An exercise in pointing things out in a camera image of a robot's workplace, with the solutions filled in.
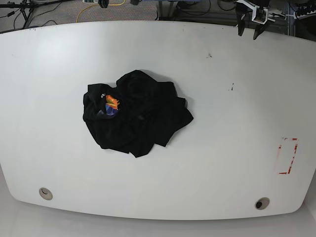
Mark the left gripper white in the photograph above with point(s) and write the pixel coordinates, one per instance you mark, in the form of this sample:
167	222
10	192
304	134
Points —
259	16

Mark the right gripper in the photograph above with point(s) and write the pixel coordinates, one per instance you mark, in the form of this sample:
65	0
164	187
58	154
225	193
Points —
103	3

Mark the crumpled black T-shirt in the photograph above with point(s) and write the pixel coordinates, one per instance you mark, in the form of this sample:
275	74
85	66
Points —
136	114

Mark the white power strip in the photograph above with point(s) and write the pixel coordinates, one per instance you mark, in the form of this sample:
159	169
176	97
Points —
305	12

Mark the black tripod stand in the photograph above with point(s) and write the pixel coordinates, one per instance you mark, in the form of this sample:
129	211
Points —
26	8

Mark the red tape rectangle marking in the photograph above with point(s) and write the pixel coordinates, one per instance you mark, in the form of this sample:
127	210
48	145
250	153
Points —
285	155

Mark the aluminium frame post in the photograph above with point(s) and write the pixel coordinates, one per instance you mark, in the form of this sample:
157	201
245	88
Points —
166	9

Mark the right table cable grommet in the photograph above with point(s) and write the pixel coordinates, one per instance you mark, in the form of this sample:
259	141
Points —
262	203

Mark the table cable grommet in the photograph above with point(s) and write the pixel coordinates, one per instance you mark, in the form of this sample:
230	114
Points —
45	193
262	203

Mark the left table cable grommet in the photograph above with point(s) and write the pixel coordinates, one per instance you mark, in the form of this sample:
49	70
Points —
45	193

